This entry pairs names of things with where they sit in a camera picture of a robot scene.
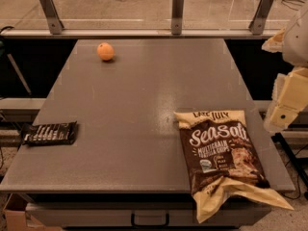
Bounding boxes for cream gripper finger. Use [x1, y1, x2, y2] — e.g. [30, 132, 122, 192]
[262, 28, 285, 53]
[264, 101, 297, 133]

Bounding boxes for brown sea salt chip bag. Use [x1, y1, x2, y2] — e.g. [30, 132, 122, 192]
[175, 110, 292, 223]

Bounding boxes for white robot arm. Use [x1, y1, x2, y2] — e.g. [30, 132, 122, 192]
[262, 3, 308, 132]

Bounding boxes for black stand leg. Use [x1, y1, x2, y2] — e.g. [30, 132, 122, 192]
[271, 133, 308, 199]

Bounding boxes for orange fruit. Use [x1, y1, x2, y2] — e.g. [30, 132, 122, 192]
[97, 42, 115, 61]

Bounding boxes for black snack bar wrapper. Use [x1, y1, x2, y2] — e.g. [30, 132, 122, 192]
[21, 122, 77, 146]

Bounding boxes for cardboard box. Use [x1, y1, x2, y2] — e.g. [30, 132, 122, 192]
[3, 193, 62, 231]

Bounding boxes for right metal bracket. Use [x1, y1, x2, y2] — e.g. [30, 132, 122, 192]
[248, 0, 274, 35]

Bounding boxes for metal bracket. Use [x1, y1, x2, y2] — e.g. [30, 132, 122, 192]
[248, 0, 274, 35]
[171, 0, 184, 35]
[39, 0, 64, 35]

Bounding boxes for middle metal bracket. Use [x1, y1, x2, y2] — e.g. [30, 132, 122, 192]
[171, 0, 184, 35]

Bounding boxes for metal rail beam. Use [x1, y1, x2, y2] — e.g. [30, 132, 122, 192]
[1, 29, 278, 39]

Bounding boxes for left metal bracket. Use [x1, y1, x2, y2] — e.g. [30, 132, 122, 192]
[39, 0, 64, 35]

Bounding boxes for grey drawer with black handle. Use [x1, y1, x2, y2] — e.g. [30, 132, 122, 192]
[26, 200, 270, 228]

